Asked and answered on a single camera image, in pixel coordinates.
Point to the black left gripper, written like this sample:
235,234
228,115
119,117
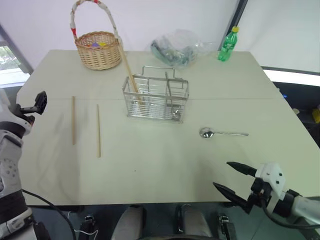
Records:
26,110

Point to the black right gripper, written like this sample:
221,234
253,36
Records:
260,191

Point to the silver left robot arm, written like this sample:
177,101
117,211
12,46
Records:
10,155

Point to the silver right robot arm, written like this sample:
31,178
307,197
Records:
307,207

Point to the wooden chopstick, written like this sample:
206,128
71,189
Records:
127,65
98,130
73,120

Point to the steel spoon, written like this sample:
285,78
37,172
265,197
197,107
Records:
169,87
207,132

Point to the grey rounded shape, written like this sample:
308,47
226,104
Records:
130,222
193,221

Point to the purple item in basket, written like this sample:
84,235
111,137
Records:
94,45

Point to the yellow item in basket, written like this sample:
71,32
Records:
102,44

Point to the yellow object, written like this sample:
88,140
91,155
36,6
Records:
316,113

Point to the black side desk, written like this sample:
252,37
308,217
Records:
300,92

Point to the green plastic bottle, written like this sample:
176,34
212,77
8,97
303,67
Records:
228,46

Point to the clear plastic bag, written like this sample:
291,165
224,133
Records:
176,48

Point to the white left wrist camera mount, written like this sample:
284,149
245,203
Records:
17,124

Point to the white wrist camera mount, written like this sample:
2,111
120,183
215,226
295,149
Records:
17,124
273,176

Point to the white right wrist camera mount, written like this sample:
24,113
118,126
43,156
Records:
273,176

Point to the black metal bracket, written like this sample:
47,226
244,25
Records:
226,226
88,226

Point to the dark window frame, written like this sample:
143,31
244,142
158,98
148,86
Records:
17,48

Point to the dark wall strip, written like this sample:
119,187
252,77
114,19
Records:
233,17

